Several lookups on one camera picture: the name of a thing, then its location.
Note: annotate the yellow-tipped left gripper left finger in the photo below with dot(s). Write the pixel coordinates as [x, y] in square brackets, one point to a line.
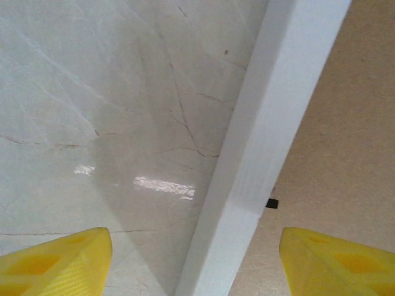
[52, 268]

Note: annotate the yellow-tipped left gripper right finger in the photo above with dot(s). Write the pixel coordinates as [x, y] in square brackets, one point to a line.
[339, 268]

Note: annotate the brown backing board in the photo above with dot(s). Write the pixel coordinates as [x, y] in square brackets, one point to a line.
[355, 123]

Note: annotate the white picture frame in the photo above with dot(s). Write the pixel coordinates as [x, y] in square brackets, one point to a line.
[265, 123]

